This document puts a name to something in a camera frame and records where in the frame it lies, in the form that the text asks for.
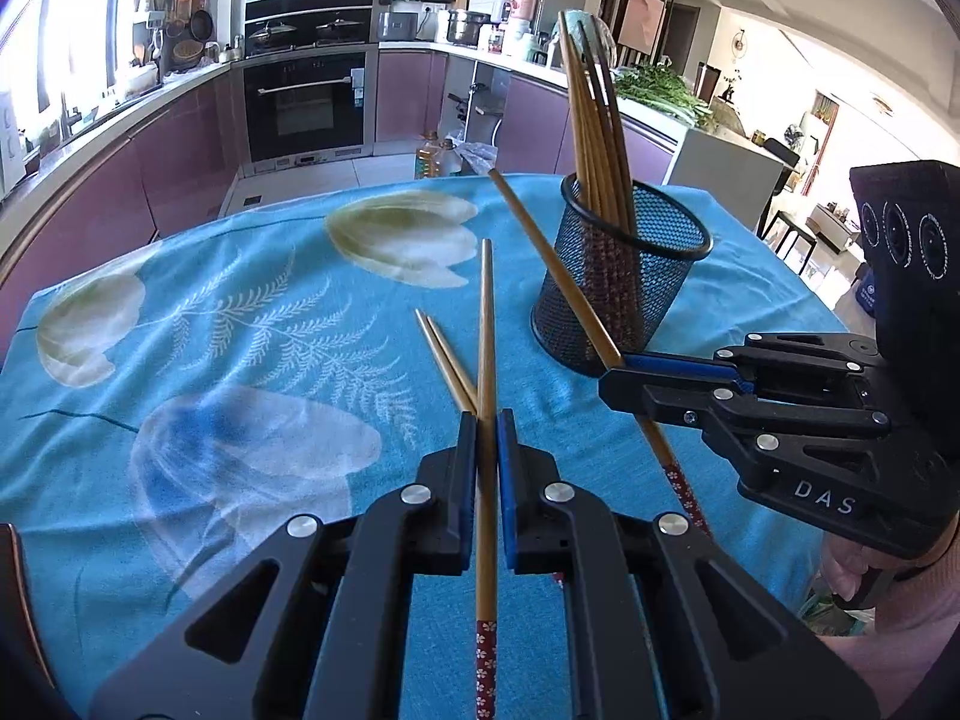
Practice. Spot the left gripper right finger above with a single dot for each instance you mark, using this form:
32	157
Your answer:
660	622

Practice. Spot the pink wall picture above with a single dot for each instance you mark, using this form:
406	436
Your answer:
641	25

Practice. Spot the black mesh utensil cup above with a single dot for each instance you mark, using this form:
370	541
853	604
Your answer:
631	280

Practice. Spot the pink cabinets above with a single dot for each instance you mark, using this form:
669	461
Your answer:
518	107
162	167

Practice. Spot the black camera box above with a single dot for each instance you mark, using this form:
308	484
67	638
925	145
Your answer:
909	228

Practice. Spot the pink electric kettle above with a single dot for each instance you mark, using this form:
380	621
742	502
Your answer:
524	10

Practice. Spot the teal kitchen appliance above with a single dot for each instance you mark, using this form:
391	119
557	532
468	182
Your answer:
590	35

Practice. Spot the person's right hand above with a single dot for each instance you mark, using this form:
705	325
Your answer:
910	657

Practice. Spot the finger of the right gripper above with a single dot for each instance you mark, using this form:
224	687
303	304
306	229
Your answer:
705	367
667	397

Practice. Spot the blue floral tablecloth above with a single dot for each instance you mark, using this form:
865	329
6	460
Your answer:
162	415

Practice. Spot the wooden chopstick red end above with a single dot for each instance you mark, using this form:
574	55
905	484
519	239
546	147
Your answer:
582	135
610	355
593	79
604	186
616	125
449	377
460	371

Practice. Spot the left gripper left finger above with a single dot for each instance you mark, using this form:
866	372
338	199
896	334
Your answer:
313	623

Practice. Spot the cooking oil bottle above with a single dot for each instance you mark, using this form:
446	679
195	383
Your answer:
436	157

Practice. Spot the green leafy vegetables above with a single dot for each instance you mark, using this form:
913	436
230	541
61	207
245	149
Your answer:
660	88

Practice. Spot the steel cooking pot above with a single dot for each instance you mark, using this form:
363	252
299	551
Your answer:
464	27

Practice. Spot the pink lower cabinets right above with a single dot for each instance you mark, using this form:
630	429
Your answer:
518	107

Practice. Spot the dark wooden chopstick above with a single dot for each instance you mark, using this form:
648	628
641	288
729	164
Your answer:
486	571

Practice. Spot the pink lower cabinets left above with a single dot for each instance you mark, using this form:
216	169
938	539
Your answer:
162	167

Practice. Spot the kitchen window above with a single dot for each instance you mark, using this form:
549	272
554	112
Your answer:
63	55

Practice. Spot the black range hood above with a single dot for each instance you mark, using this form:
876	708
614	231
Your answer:
272	26

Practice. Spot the black built-in oven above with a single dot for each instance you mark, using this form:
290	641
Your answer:
309	107

